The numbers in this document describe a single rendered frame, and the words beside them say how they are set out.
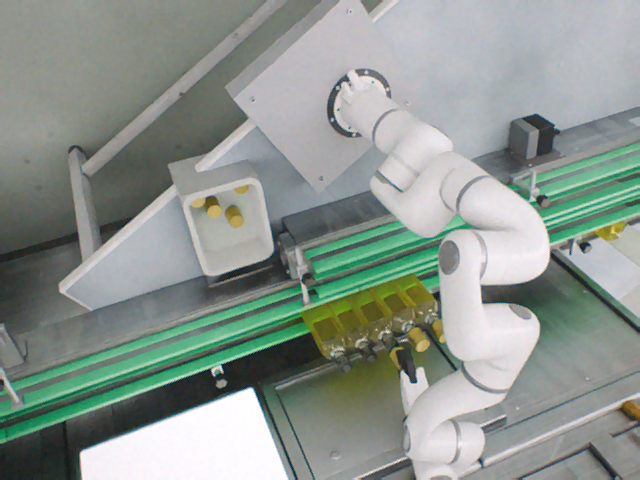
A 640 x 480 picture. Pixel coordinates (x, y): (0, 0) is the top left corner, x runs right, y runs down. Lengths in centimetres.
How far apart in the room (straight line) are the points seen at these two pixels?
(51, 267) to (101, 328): 67
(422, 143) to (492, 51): 52
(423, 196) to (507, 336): 29
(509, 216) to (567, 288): 83
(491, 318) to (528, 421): 55
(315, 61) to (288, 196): 35
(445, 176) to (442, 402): 37
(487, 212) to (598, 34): 90
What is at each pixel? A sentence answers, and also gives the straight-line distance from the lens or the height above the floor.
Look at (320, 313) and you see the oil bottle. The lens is 146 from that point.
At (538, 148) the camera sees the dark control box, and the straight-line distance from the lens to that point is 174.
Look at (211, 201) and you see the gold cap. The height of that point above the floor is 80.
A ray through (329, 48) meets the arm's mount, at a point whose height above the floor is 81.
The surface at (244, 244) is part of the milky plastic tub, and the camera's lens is 153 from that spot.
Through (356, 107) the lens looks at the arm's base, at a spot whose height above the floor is 88.
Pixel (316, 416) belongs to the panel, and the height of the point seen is 114.
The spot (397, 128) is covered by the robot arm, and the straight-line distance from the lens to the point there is 122.
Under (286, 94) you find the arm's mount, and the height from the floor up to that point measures 81.
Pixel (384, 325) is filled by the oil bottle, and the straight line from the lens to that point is 142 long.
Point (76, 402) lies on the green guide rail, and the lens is 154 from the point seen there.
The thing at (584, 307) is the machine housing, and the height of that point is 110.
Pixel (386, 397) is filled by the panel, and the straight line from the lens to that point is 148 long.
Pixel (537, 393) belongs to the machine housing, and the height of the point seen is 128.
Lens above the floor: 200
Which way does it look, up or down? 48 degrees down
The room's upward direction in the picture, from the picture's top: 146 degrees clockwise
